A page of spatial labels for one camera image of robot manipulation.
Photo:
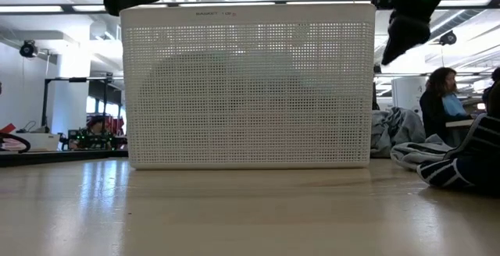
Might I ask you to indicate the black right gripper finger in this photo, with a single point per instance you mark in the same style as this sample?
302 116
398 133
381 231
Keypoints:
402 45

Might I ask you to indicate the grey garment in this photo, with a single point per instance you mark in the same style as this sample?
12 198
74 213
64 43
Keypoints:
398 131

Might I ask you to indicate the white perforated plastic basket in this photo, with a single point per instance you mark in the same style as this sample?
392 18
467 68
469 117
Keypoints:
250 92

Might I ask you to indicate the long black crossbar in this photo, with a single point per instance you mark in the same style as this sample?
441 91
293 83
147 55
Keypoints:
78 4

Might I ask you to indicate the black track spotlight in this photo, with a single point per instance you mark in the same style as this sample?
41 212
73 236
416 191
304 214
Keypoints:
28 48
448 38

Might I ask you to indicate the white cabinet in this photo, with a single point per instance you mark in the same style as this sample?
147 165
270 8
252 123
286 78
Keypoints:
408 96

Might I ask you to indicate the person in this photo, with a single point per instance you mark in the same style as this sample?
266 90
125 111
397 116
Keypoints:
433 111

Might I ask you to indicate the wooden workbench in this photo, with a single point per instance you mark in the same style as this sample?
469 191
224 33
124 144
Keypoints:
461 123

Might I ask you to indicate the grey sock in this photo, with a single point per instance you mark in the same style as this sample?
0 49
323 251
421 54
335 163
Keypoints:
418 154

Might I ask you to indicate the black metal stand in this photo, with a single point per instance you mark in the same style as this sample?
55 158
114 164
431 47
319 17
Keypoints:
45 100

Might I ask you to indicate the red parts bins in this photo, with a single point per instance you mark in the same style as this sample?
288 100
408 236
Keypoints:
117 125

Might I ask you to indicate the dark white-striped sock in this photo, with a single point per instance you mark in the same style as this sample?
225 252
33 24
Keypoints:
468 158

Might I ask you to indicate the black robot with green lights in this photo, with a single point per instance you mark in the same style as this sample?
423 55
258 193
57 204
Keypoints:
91 135

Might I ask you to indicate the white box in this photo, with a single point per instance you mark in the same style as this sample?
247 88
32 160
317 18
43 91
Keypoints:
37 142

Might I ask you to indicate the black aluminium table frame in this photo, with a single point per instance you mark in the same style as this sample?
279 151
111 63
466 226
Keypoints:
58 157

